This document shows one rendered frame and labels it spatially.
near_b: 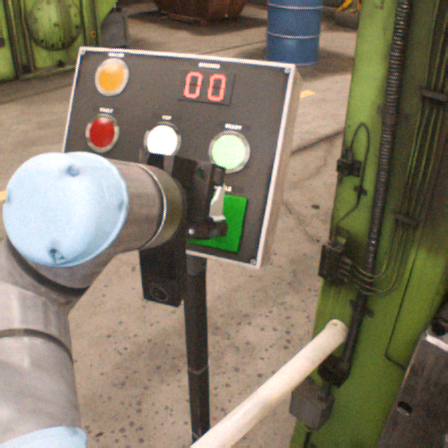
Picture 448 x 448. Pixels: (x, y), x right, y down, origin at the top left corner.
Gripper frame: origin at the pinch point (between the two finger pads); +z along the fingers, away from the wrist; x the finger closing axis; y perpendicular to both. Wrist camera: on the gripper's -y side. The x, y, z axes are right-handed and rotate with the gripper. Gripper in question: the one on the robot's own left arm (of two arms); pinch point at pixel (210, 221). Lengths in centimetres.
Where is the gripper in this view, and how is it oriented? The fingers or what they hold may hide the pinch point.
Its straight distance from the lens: 63.7
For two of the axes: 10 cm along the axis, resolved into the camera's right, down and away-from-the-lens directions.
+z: 3.0, -0.3, 9.5
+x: -9.4, -1.9, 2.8
